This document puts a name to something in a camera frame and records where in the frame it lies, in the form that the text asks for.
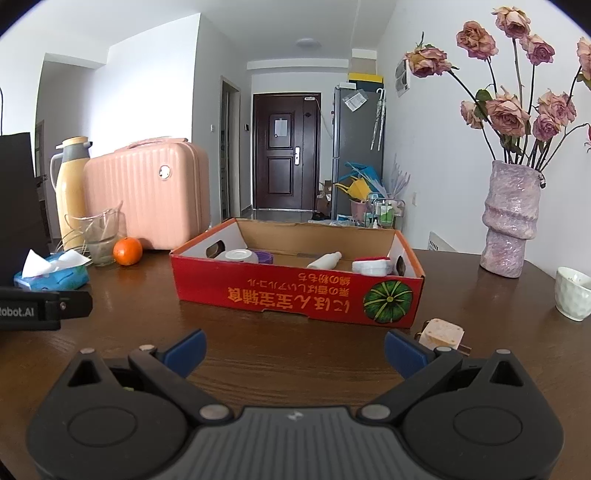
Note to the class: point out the dark brown door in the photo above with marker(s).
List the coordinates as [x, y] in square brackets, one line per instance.
[286, 152]

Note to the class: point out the beige cardboard box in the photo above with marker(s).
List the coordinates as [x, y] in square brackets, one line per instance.
[364, 60]

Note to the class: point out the folded clear umbrella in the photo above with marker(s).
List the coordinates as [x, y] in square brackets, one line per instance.
[378, 120]

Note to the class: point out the dried lavender bunch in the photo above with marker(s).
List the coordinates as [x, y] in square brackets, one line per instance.
[398, 170]

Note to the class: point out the paper notice on door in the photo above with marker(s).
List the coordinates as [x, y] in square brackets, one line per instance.
[280, 127]

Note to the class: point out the round ceiling light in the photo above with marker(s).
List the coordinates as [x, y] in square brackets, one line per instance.
[310, 43]

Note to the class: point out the purple bottle cap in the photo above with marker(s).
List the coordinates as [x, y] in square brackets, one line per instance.
[264, 258]

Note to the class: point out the glass pitcher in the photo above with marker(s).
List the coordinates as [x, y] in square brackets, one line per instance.
[99, 244]

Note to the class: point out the white spray bottle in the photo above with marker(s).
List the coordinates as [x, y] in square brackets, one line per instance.
[323, 262]

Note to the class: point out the black paper bag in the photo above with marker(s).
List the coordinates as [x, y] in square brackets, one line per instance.
[21, 207]

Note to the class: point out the dried pink roses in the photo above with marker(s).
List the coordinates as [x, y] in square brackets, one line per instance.
[508, 110]

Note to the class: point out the white ribbed cup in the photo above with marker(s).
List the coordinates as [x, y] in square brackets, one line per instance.
[575, 295]

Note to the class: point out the yellow box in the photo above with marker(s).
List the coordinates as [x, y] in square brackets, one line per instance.
[365, 78]

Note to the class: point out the yellow thermos jug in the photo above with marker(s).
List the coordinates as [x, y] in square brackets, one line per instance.
[71, 194]

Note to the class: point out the beige plug adapter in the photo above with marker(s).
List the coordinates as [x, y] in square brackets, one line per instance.
[441, 334]

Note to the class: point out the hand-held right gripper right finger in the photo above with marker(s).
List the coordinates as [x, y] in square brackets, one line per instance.
[406, 353]

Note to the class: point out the orange tangerine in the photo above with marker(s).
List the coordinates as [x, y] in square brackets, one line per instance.
[128, 251]

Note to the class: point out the purple ceramic vase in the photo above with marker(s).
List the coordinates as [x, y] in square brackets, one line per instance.
[510, 221]

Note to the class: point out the clear plastic bead box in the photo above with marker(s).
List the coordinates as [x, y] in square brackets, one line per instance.
[220, 259]

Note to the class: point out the pink bucket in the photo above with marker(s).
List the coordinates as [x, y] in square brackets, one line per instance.
[358, 210]

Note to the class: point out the blue tissue pack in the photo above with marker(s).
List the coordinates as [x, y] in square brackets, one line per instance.
[55, 277]

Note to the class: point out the red cardboard box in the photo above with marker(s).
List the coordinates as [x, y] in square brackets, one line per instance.
[295, 295]

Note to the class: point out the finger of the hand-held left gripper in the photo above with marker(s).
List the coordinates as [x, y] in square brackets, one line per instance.
[76, 304]

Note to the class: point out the grey refrigerator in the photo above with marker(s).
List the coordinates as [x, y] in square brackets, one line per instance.
[358, 138]

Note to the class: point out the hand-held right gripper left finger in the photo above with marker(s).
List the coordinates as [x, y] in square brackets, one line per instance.
[184, 353]

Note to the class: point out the white wall heater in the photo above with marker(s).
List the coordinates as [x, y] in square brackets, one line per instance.
[442, 241]

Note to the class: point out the clear bag on refrigerator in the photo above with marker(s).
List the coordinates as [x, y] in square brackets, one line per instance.
[354, 100]

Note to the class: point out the pink suitcase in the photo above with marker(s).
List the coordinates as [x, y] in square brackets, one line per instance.
[147, 194]

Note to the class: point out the blue and yellow hangers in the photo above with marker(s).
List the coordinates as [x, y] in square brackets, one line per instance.
[358, 180]

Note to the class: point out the small trolley with bottles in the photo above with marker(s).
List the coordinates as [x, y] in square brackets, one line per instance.
[385, 213]

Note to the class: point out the white red lint brush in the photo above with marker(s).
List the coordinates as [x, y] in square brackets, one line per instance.
[371, 266]

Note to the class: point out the wall calendar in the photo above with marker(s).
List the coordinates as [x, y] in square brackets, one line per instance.
[402, 78]

